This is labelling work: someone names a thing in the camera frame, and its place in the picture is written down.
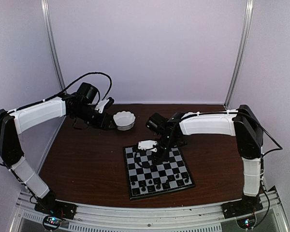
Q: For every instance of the left green led circuit board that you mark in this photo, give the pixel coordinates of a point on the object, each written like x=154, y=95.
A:
x=51, y=221

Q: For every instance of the white scalloped ceramic bowl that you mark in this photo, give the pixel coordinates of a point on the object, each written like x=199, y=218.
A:
x=124, y=120

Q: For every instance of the right green led circuit board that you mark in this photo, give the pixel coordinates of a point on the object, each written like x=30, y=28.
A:
x=246, y=223

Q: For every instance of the aluminium front rail frame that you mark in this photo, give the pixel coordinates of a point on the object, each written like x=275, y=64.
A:
x=201, y=218

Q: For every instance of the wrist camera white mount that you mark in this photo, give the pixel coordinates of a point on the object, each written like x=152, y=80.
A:
x=148, y=145
x=104, y=104

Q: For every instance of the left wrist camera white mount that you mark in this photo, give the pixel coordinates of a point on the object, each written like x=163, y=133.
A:
x=104, y=104

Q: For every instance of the black back rank piece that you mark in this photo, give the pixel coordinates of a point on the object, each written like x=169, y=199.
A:
x=135, y=192

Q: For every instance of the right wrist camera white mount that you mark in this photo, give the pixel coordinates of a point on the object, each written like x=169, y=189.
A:
x=148, y=145

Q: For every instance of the aluminium corner post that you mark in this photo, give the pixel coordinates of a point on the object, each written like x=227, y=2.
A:
x=52, y=44
x=241, y=51

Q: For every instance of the folding black silver chessboard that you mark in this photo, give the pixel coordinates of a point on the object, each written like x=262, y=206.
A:
x=136, y=166

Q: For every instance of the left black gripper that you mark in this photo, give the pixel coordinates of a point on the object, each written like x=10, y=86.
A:
x=103, y=123

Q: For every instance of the green led circuit board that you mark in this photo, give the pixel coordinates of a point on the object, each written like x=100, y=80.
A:
x=51, y=221
x=246, y=223

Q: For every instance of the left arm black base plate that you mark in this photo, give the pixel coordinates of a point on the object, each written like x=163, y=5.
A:
x=56, y=208

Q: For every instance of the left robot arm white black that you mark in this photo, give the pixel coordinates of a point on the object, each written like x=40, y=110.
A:
x=13, y=123

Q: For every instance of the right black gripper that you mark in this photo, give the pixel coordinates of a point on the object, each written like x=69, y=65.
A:
x=164, y=157

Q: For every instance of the right aluminium corner post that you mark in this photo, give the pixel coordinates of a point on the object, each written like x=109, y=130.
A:
x=241, y=51

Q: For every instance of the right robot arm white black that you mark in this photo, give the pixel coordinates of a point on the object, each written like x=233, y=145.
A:
x=240, y=123

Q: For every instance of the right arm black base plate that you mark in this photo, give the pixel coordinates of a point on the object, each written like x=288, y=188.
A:
x=240, y=208

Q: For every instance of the left aluminium corner post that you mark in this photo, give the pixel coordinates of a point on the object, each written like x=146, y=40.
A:
x=52, y=44

